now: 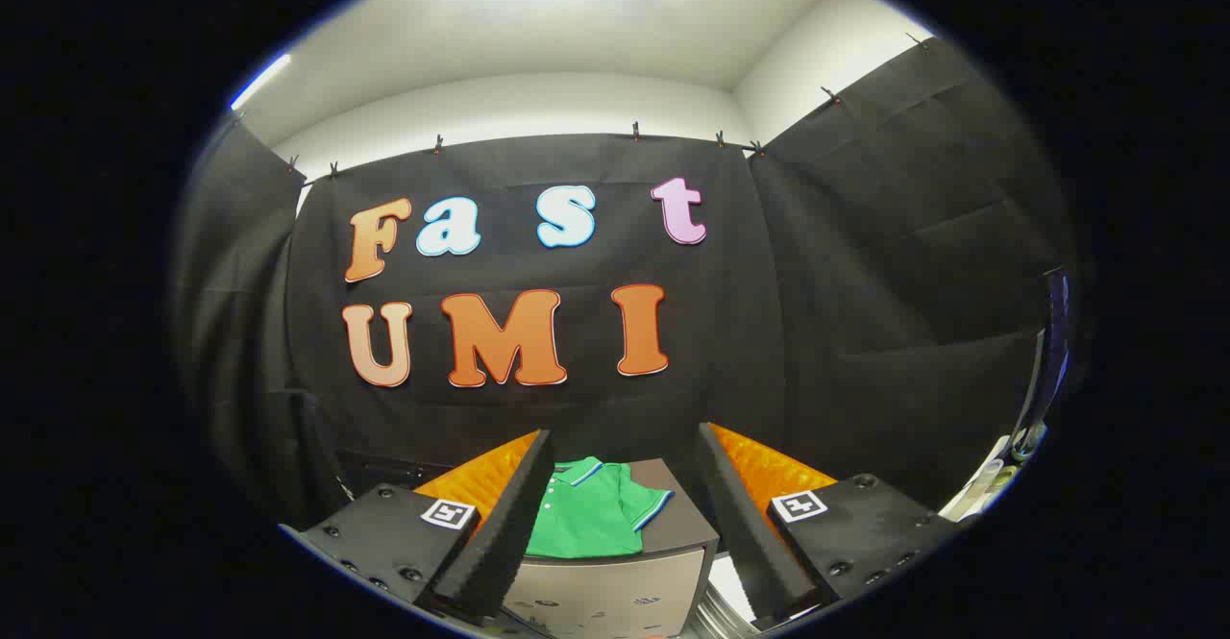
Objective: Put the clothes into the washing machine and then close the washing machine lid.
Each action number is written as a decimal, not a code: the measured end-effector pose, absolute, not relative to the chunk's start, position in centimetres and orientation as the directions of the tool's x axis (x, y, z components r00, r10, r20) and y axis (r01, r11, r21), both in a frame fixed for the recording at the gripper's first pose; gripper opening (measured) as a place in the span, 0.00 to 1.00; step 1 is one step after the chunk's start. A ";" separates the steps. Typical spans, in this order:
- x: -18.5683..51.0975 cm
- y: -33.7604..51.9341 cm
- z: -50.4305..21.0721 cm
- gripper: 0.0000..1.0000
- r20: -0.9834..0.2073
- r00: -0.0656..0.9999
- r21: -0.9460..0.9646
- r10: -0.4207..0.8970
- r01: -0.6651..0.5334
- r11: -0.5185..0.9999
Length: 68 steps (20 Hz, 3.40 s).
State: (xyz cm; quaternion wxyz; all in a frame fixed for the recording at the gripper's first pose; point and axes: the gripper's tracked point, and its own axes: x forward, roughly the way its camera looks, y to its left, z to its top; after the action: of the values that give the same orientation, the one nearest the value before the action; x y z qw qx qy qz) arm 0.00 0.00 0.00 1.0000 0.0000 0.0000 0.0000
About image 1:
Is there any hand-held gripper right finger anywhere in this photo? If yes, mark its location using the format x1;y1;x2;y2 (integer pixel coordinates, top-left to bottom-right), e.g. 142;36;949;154
697;422;962;628

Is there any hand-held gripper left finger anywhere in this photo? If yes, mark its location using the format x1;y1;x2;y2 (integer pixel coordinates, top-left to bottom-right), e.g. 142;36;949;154
279;430;555;621

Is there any green polo shirt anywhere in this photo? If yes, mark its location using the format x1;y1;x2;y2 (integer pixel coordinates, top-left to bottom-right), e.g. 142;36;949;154
526;456;674;560

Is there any grey cabinet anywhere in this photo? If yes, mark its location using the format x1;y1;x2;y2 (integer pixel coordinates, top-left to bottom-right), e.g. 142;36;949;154
504;458;720;639

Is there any row of cloth clips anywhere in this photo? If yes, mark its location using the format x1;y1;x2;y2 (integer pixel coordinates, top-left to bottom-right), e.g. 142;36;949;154
231;32;933;179

